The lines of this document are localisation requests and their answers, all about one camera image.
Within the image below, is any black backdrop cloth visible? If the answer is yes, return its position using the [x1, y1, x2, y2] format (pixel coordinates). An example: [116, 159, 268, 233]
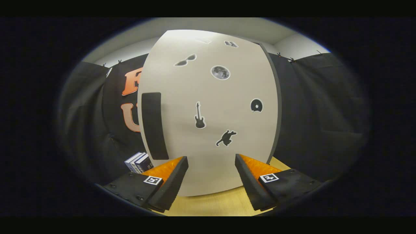
[57, 52, 371, 192]

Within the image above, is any white cabinet door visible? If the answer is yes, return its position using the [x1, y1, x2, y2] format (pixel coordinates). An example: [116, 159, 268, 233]
[137, 29, 279, 197]

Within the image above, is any dark cover book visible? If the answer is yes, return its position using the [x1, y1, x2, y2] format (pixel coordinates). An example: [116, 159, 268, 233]
[133, 153, 154, 174]

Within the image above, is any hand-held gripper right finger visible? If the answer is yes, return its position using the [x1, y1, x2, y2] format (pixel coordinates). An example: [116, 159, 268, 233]
[235, 154, 324, 211]

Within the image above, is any light spine book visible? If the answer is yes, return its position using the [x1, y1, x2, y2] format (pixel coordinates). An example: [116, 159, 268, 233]
[124, 152, 143, 173]

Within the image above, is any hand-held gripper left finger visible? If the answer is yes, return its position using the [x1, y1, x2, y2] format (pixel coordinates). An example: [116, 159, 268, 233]
[103, 156, 189, 212]

